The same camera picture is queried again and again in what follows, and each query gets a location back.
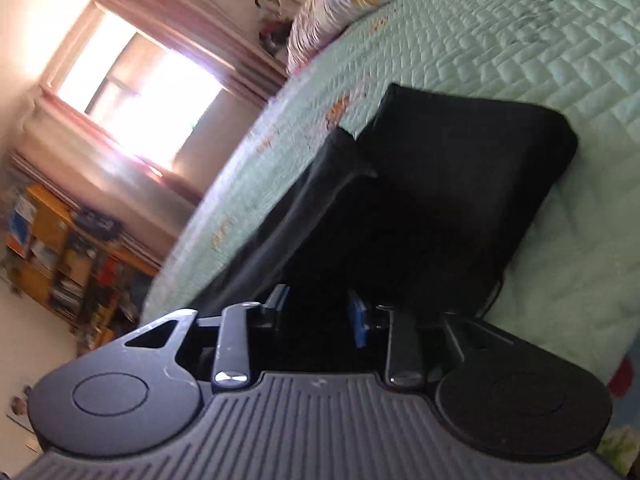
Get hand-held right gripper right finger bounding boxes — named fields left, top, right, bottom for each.
left=348, top=290, right=512, bottom=388

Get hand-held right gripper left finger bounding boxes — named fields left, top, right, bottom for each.
left=125, top=285, right=291, bottom=394

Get black sweatpants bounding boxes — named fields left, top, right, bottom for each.
left=210, top=82, right=581, bottom=376

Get black hanging bag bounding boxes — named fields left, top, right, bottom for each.
left=75, top=207, right=123, bottom=241

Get pink curtain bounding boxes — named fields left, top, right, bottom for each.
left=95, top=0, right=288, bottom=108
left=10, top=95, right=201, bottom=271

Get wooden bookshelf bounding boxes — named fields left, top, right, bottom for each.
left=5, top=182, right=161, bottom=351

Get bright window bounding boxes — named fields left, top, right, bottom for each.
left=57, top=10, right=226, bottom=171

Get white plastic bag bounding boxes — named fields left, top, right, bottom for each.
left=255, top=0, right=296, bottom=56

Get floral white duvet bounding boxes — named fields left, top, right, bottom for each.
left=286, top=0, right=476, bottom=73

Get green quilted bee bedspread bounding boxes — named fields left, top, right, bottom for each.
left=142, top=0, right=640, bottom=461

